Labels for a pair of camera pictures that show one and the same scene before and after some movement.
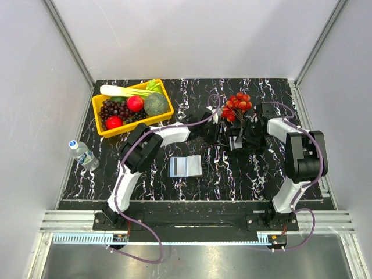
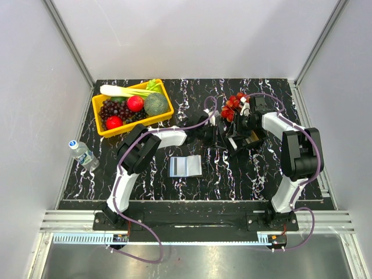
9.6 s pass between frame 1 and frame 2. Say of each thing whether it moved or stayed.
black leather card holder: stayed
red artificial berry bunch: stayed
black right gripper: moved
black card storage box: moved
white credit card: stayed
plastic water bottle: stayed
